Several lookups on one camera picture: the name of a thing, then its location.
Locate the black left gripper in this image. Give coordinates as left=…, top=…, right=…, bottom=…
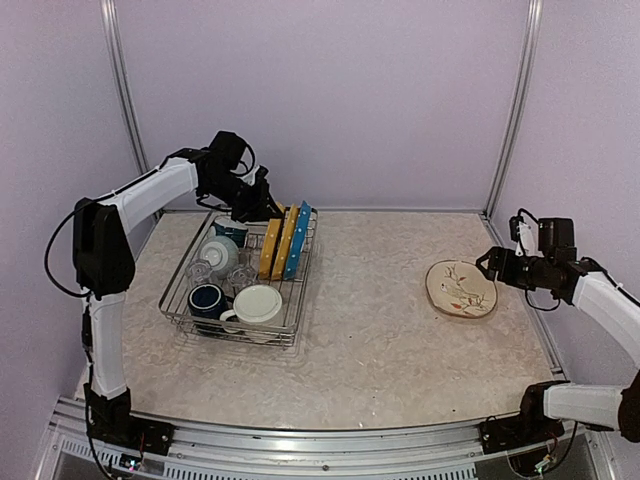
left=203, top=171, right=284, bottom=223

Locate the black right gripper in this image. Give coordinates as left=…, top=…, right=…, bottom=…
left=476, top=246, right=554, bottom=290

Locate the yellow polka-dot plate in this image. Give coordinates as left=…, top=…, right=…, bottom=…
left=271, top=204, right=299, bottom=281
left=258, top=218, right=284, bottom=280

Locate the cream bird-pattern plate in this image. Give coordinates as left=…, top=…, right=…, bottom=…
left=424, top=260, right=498, bottom=320

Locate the blue polka-dot plate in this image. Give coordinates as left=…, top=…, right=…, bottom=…
left=283, top=201, right=311, bottom=280

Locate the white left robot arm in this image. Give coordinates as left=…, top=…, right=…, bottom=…
left=65, top=131, right=283, bottom=400

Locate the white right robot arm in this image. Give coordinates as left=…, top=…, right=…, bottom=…
left=475, top=209, right=639, bottom=451

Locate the teal white mug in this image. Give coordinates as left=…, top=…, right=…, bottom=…
left=212, top=215, right=249, bottom=248

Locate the pale green ribbed bowl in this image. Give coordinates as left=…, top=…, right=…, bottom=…
left=198, top=236, right=239, bottom=277

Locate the clear glass cup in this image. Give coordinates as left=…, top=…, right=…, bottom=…
left=185, top=259, right=217, bottom=288
left=226, top=264, right=259, bottom=294

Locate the dark blue mug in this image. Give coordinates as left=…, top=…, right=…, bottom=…
left=187, top=284, right=230, bottom=320

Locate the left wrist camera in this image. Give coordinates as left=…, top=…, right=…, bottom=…
left=241, top=165, right=269, bottom=187

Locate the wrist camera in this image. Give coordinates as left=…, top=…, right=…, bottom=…
left=241, top=165, right=269, bottom=187
left=509, top=215, right=536, bottom=256

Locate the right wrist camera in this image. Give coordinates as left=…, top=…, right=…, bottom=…
left=509, top=215, right=536, bottom=256

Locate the metal wire dish rack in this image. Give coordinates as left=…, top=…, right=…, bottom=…
left=159, top=208, right=318, bottom=348

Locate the right aluminium frame post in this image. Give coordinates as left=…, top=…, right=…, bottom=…
left=484, top=0, right=544, bottom=221

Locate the aluminium frame post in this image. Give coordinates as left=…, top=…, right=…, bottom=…
left=99, top=0, right=151, bottom=175
left=484, top=0, right=544, bottom=221

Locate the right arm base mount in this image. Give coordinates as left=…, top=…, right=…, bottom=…
left=478, top=381, right=565, bottom=454

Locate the left aluminium frame post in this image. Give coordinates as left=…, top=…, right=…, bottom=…
left=99, top=0, right=151, bottom=175

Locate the aluminium front rail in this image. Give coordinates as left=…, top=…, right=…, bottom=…
left=49, top=399, right=606, bottom=480

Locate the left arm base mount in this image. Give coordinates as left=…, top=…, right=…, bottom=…
left=83, top=383, right=175, bottom=456

